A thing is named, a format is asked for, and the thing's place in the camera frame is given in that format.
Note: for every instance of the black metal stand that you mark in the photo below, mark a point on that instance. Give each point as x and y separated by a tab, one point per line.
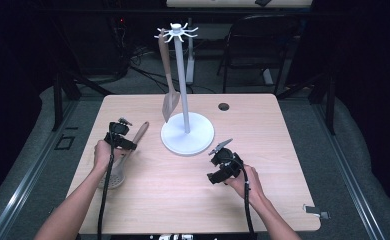
58	100
331	106

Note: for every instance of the beige solid turner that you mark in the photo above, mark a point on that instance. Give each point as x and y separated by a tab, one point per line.
169	103

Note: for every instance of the person's right hand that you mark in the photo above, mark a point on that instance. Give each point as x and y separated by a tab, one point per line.
253	186

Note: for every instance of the person's left hand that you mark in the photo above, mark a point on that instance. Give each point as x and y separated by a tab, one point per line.
103	156

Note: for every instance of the black chair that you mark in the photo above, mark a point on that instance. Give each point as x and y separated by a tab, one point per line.
259	33

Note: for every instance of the beige perforated skimmer spoon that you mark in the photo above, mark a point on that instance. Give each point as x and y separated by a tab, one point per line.
142	130

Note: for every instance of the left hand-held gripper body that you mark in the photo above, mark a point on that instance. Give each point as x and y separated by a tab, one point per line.
118	131

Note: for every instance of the white utensil rack stand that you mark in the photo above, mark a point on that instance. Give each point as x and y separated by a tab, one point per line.
189	140

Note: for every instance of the aluminium floor rail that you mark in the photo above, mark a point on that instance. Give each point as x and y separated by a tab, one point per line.
26	180
349	180

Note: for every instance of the grey metal table bracket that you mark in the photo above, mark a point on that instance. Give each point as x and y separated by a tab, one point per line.
314	210

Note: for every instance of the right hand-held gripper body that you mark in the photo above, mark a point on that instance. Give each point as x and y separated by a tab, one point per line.
228	161

